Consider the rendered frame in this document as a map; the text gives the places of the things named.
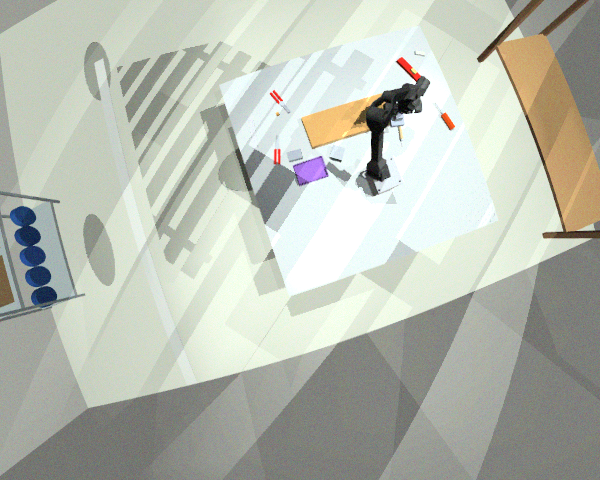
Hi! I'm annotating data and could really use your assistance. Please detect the red flat bar with small yellow block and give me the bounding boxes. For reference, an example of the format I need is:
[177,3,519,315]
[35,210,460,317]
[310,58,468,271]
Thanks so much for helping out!
[397,57,421,82]

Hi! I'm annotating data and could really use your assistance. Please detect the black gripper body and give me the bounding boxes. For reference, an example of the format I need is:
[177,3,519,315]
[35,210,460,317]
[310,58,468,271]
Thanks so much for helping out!
[383,100,422,114]

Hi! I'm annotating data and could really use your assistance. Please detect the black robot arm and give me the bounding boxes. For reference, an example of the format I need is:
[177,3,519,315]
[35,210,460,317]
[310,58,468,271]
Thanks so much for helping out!
[365,75,431,183]

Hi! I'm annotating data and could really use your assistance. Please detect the purple open tray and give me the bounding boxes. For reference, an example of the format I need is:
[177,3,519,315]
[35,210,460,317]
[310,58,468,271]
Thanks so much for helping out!
[293,156,329,186]

